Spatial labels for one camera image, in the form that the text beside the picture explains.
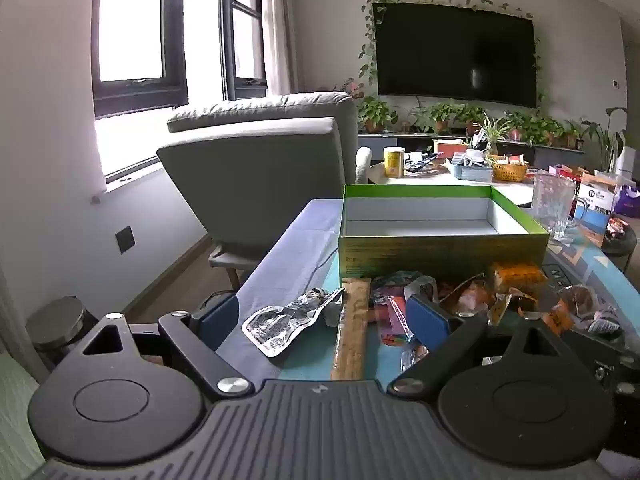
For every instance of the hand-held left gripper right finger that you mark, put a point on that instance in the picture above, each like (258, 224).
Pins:
(427, 317)

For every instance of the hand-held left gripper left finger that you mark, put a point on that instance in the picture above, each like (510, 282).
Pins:
(217, 322)

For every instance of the black white striped packet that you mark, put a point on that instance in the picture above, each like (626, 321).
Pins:
(607, 322)

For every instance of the pink purple snack packet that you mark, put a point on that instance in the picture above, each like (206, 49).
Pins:
(392, 310)

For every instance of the clear candy wrapper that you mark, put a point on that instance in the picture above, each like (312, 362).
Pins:
(415, 357)

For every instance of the dark red brown snack packet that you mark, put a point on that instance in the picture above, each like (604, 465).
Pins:
(467, 295)

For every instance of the green cardboard box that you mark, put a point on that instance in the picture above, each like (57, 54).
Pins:
(425, 257)

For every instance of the clear packet brown pastry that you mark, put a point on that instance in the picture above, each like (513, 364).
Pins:
(580, 300)

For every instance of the orange red snack packet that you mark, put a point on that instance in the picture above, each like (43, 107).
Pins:
(557, 317)

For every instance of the silver foil snack packet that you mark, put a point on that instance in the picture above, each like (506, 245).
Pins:
(280, 325)

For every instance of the long brown biscuit packet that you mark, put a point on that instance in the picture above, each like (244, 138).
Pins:
(352, 330)

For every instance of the orange bread snack packet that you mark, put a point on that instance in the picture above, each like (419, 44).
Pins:
(517, 275)

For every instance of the round dark side table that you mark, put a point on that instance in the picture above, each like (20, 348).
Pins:
(620, 255)

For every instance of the blue plastic basket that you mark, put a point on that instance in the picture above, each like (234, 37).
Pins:
(472, 172)

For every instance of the grey sofa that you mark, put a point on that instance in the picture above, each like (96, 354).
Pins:
(260, 175)

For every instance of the purple bag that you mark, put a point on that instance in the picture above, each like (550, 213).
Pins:
(627, 202)

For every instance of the white blue carton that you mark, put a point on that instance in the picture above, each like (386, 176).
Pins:
(597, 197)

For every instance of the yellow cup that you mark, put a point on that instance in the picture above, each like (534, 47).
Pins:
(394, 161)

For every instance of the clear glass mug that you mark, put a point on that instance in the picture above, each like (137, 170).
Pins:
(550, 202)

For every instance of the orange wicker basket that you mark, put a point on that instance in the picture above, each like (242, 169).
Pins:
(510, 172)

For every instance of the white plush toy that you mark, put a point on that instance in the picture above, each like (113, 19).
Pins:
(364, 162)

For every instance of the orange box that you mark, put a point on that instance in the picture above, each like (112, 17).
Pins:
(450, 148)

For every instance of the dark television console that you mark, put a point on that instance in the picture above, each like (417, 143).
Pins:
(380, 142)

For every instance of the white air purifier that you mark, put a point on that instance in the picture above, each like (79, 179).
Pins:
(626, 160)

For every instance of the potted spider plant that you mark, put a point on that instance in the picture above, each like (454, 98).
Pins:
(492, 132)

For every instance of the green potted plant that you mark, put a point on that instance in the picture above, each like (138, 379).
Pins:
(442, 115)
(520, 127)
(375, 112)
(570, 135)
(550, 132)
(472, 117)

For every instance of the tall leafy potted plant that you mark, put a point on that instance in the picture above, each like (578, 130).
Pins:
(607, 132)

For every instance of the wide dark framed window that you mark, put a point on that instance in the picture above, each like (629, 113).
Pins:
(140, 95)

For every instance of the red flower decoration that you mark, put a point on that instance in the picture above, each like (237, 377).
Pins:
(352, 87)

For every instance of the green ivy vine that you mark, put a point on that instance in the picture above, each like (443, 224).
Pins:
(367, 50)

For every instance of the narrow dark framed window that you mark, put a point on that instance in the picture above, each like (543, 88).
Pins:
(227, 35)

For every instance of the light curtain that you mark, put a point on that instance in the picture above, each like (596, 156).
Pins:
(277, 25)

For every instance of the dark wall socket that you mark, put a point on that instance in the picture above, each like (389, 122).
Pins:
(124, 239)

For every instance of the black wall television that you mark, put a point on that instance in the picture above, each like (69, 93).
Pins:
(450, 55)

